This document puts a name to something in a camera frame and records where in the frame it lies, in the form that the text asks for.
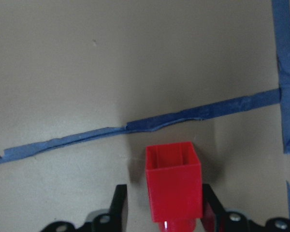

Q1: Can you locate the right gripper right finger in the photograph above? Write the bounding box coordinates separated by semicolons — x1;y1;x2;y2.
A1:
202;184;290;232

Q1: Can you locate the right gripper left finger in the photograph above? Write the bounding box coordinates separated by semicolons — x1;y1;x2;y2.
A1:
42;184;128;232

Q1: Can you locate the red toy block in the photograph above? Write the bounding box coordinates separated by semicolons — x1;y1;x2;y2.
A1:
145;142;203;232

